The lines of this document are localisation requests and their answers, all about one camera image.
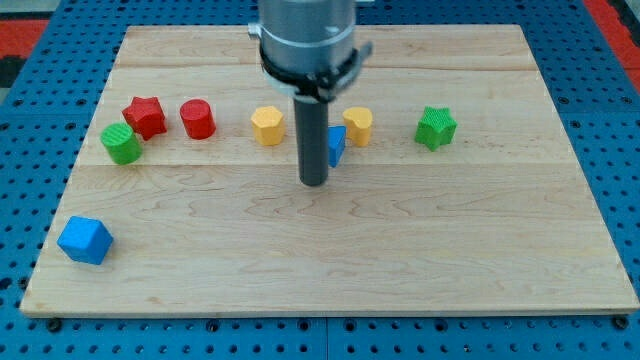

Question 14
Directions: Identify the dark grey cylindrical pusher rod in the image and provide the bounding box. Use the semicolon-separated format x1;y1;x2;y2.
293;100;329;187

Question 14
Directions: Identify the blue triangle block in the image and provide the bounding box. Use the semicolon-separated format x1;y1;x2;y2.
328;126;346;168

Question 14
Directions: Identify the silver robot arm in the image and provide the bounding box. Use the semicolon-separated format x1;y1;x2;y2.
248;0;373;187

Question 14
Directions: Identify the yellow hexagon block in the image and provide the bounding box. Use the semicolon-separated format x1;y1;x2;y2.
251;106;286;146

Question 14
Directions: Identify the yellow heart block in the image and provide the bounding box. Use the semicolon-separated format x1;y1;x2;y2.
342;107;373;147

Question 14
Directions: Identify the red cylinder block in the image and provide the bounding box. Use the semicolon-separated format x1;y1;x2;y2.
179;99;216;140

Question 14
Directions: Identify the green star block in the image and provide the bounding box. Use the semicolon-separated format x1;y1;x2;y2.
414;106;457;151

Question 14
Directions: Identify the wooden board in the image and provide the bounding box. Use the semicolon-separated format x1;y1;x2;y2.
20;25;639;319

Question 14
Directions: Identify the red star block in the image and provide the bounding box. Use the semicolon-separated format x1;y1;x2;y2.
122;97;167;141

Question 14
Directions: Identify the green cylinder block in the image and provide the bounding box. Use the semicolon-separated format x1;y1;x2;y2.
100;123;142;165

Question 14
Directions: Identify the blue cube block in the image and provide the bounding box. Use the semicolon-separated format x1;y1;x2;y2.
57;216;113;265

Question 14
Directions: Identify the black cable tie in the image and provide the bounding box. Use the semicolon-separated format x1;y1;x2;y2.
259;43;372;104

